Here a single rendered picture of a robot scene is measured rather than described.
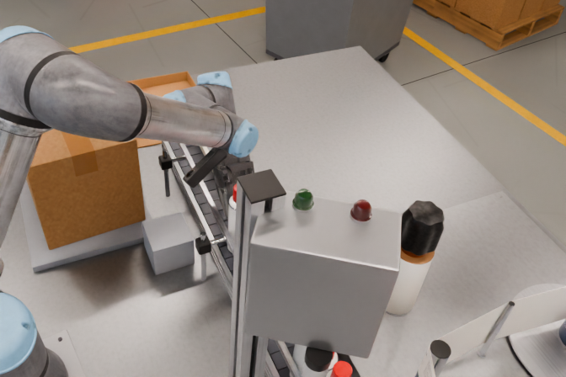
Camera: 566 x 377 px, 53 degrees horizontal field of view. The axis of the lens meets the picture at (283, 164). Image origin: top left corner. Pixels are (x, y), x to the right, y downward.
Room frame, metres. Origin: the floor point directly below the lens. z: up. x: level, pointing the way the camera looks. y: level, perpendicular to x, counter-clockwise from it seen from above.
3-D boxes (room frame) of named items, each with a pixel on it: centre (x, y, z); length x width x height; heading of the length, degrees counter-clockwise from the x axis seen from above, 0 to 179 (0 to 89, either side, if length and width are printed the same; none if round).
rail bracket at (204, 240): (0.84, 0.14, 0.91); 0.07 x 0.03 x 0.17; 119
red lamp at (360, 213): (0.48, -0.10, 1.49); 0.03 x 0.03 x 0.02
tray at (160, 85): (1.46, 0.40, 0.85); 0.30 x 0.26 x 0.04; 29
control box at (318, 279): (0.46, -0.06, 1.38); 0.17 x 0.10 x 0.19; 84
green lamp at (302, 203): (0.48, -0.03, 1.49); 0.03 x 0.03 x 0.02
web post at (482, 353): (0.68, -0.47, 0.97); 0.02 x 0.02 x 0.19
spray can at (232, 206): (0.90, 0.09, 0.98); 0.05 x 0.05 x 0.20
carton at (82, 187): (1.04, 0.52, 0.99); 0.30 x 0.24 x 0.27; 33
